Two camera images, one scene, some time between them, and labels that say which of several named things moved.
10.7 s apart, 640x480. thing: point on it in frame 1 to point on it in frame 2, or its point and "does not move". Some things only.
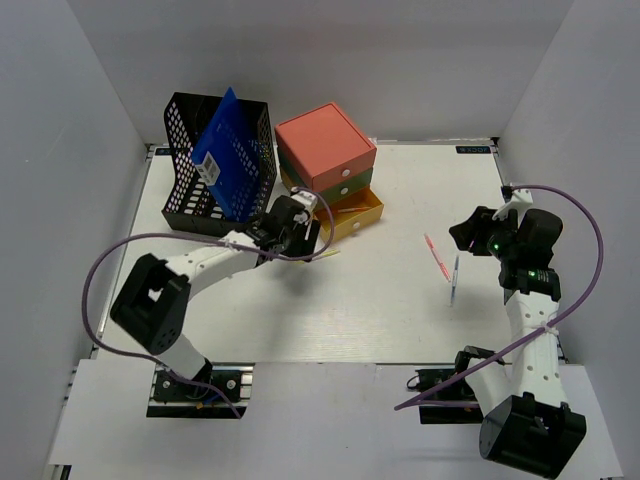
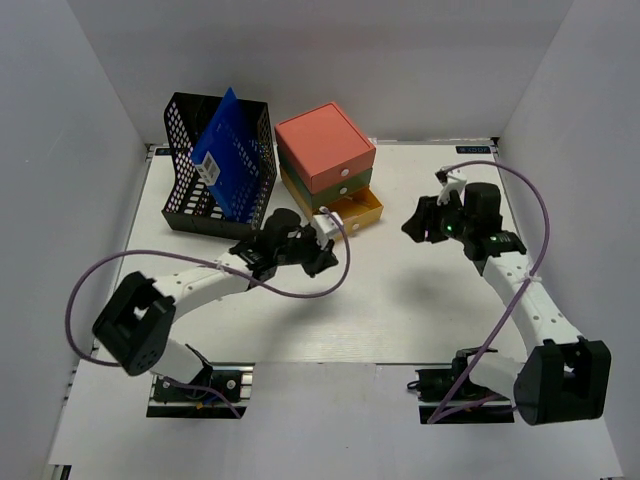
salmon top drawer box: (323, 147) does not move
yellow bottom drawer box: (346, 214) does not move
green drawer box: (356, 182) does not move
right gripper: (476, 227) to (425, 218)
